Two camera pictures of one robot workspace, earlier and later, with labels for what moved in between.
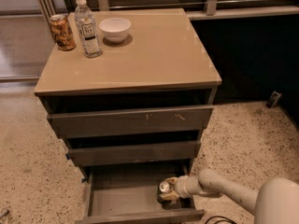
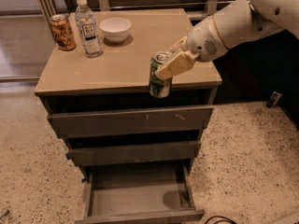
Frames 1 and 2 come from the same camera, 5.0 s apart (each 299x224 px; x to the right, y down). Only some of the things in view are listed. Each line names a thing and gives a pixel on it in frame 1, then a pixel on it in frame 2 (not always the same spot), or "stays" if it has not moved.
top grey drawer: (87, 124) stays
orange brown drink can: (63, 33) stays
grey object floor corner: (4, 213) stays
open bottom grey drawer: (129, 194) stays
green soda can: (163, 187) -> (159, 88)
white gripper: (181, 186) -> (204, 42)
